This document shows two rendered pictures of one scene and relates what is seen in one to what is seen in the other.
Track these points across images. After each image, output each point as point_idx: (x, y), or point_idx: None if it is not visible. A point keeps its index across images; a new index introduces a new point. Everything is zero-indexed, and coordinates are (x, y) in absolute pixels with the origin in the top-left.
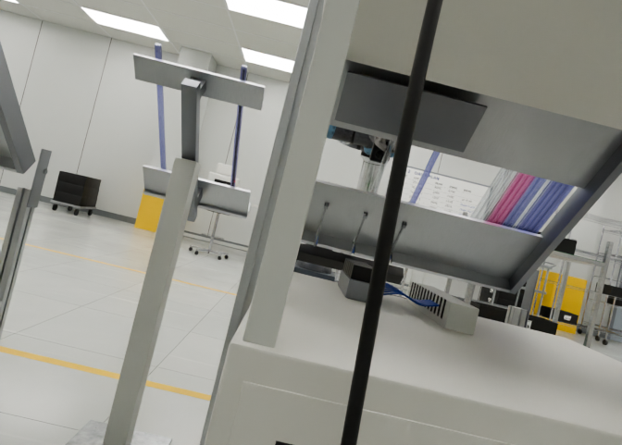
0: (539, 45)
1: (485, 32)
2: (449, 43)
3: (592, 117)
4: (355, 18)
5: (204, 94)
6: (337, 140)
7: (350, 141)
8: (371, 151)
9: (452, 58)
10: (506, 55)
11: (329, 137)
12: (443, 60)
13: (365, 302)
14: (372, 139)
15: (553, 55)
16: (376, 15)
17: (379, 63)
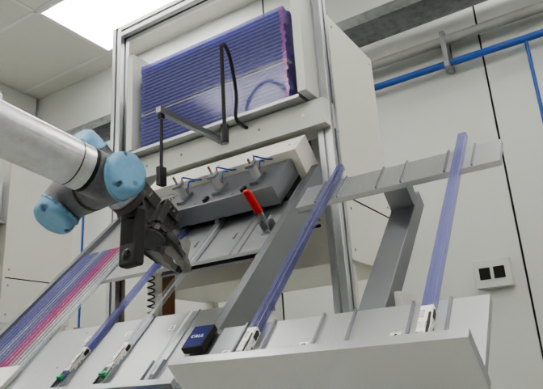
0: (303, 282)
1: (322, 279)
2: (322, 276)
3: (219, 285)
4: (362, 269)
5: (381, 192)
6: (105, 202)
7: (100, 209)
8: (141, 251)
9: (309, 275)
10: (301, 280)
11: (123, 200)
12: (309, 274)
13: None
14: (182, 251)
15: (293, 283)
16: (357, 272)
17: (322, 267)
